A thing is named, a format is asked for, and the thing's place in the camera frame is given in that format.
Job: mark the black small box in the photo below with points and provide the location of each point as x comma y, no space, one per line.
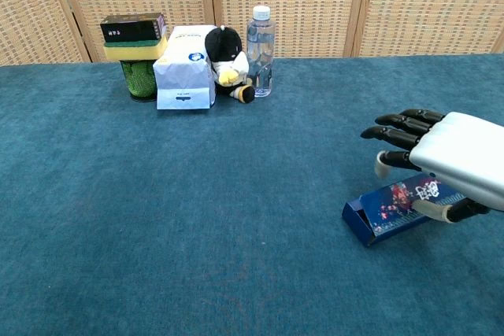
130,29

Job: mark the blue glasses case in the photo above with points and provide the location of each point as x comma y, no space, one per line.
397,210

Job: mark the clear plastic water bottle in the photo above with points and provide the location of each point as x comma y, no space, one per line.
260,52

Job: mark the black and white plush toy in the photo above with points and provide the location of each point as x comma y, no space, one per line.
226,54

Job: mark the woven folding screen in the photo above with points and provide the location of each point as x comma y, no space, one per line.
307,1

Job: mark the white tissue pack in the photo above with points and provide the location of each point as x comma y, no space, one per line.
183,72

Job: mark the yellow green sponge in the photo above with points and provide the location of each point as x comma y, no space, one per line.
134,50

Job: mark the green mesh cup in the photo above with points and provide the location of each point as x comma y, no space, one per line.
138,78

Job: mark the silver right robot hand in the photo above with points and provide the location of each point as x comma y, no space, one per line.
460,151

